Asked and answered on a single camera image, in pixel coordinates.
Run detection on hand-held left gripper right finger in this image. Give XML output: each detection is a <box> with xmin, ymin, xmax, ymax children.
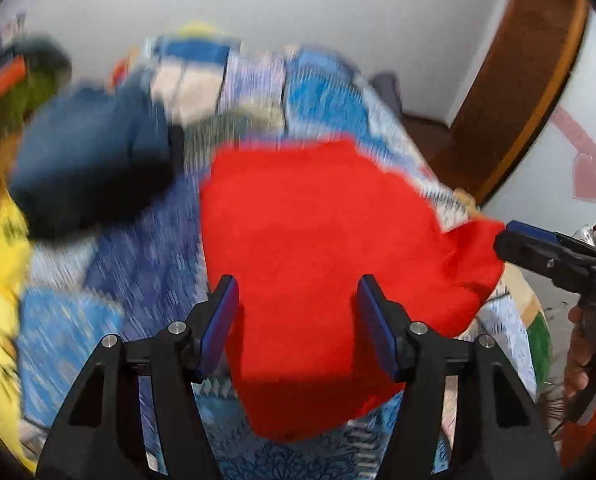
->
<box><xmin>357</xmin><ymin>275</ymin><xmax>564</xmax><ymax>480</ymax></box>

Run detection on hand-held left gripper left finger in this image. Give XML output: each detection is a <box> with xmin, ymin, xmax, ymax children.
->
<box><xmin>36</xmin><ymin>275</ymin><xmax>239</xmax><ymax>480</ymax></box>

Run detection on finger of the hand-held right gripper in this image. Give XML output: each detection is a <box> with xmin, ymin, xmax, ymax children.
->
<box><xmin>494</xmin><ymin>232</ymin><xmax>596</xmax><ymax>311</ymax></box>
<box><xmin>503</xmin><ymin>220</ymin><xmax>596</xmax><ymax>263</ymax></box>

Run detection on red jacket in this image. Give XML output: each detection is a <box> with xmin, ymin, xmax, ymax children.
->
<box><xmin>198</xmin><ymin>140</ymin><xmax>506</xmax><ymax>443</ymax></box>

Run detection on person's right hand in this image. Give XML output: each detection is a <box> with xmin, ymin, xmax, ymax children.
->
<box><xmin>564</xmin><ymin>305</ymin><xmax>596</xmax><ymax>399</ymax></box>

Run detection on white suitcase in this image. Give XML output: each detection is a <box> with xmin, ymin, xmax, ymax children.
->
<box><xmin>520</xmin><ymin>222</ymin><xmax>596</xmax><ymax>396</ymax></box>

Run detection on green round cushion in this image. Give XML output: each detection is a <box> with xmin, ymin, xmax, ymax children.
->
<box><xmin>525</xmin><ymin>305</ymin><xmax>552</xmax><ymax>387</ymax></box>

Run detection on dried twigs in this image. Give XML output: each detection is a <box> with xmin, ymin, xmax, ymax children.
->
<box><xmin>538</xmin><ymin>384</ymin><xmax>580</xmax><ymax>436</ymax></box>

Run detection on blue patchwork bedspread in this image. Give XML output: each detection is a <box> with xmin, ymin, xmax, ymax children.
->
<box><xmin>15</xmin><ymin>35</ymin><xmax>539</xmax><ymax>480</ymax></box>

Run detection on brown wooden door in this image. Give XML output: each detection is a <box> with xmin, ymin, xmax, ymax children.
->
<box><xmin>428</xmin><ymin>0</ymin><xmax>591</xmax><ymax>206</ymax></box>

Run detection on grey-blue cushion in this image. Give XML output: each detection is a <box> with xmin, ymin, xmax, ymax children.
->
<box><xmin>370</xmin><ymin>74</ymin><xmax>405</xmax><ymax>116</ymax></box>

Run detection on folded blue jeans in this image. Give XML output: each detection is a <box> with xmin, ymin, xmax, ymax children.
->
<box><xmin>8</xmin><ymin>70</ymin><xmax>189</xmax><ymax>241</ymax></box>

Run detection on yellow printed blanket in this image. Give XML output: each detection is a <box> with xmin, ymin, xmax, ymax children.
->
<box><xmin>0</xmin><ymin>195</ymin><xmax>38</xmax><ymax>471</ymax></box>

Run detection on red cloth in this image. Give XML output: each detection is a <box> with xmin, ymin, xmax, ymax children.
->
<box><xmin>112</xmin><ymin>57</ymin><xmax>134</xmax><ymax>84</ymax></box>

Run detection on green patterned bag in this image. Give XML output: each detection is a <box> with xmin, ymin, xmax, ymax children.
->
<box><xmin>0</xmin><ymin>67</ymin><xmax>71</xmax><ymax>146</ymax></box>

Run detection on yellow plush toy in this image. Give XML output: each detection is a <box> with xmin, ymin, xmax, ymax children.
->
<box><xmin>178</xmin><ymin>21</ymin><xmax>225</xmax><ymax>39</ymax></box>

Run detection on grey plush toy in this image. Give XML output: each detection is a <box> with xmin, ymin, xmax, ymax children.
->
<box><xmin>12</xmin><ymin>35</ymin><xmax>73</xmax><ymax>77</ymax></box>

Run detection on orange box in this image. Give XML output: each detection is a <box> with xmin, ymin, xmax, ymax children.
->
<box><xmin>0</xmin><ymin>57</ymin><xmax>28</xmax><ymax>103</ymax></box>

